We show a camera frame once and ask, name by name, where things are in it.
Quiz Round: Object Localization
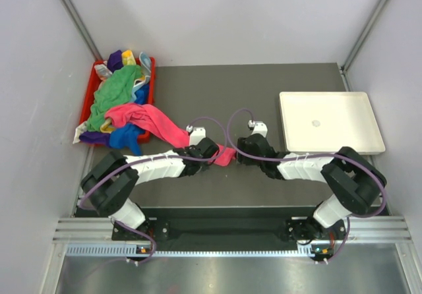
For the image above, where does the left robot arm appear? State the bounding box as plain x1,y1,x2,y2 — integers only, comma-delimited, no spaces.
80,137,220,239

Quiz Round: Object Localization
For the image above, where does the green towel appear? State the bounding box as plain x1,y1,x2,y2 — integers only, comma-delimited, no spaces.
87,65,142,132

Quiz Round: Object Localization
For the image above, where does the purple cable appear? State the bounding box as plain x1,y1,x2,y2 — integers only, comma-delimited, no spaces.
226,108,388,265
78,117,218,265

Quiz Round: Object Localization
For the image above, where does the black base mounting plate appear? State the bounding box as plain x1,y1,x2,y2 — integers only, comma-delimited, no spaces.
111,206,347,252

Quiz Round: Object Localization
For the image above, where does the aluminium frame rail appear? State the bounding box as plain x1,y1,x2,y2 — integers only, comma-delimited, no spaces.
53,216,412,263

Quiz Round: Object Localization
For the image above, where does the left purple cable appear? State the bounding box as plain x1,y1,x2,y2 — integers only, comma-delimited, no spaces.
78,117,218,265

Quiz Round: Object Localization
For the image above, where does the purple towel back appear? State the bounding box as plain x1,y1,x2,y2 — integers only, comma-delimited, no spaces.
107,50,124,73

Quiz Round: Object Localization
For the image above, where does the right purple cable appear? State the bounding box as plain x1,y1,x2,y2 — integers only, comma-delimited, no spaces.
226,108,388,265

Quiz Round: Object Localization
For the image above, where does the yellow patterned towel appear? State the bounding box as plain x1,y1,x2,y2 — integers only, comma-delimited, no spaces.
121,49,136,66

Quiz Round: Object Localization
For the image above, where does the white plastic tray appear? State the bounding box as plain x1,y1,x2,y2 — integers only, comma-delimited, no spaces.
279,92,386,155

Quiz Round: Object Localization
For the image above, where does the white patterned towel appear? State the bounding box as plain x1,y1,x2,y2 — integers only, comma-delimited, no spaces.
94,63,113,81

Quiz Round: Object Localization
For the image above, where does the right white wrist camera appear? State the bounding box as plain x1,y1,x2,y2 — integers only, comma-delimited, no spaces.
248,119,268,138

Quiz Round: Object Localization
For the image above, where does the pink towel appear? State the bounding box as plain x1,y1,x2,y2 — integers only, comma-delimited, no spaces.
104,103,237,167

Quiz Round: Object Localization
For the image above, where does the red plastic bin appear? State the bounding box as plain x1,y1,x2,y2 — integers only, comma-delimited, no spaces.
78,56,156,148

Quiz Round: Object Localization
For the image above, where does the purple towel front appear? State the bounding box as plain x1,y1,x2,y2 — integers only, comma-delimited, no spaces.
79,131,110,147

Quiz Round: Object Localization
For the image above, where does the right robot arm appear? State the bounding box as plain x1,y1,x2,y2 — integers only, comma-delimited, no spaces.
237,134,387,239

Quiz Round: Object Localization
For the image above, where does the blue towel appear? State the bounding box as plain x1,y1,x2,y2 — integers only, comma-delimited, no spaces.
109,84,150,156

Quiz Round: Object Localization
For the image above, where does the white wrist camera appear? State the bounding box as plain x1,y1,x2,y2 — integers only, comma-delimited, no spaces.
186,125,206,146
248,119,268,138

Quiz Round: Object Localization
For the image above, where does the purple towel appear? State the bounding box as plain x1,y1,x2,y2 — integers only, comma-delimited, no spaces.
79,131,110,147
107,50,124,73

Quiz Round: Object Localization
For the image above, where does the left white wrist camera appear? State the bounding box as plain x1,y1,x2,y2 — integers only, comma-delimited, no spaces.
186,125,206,146

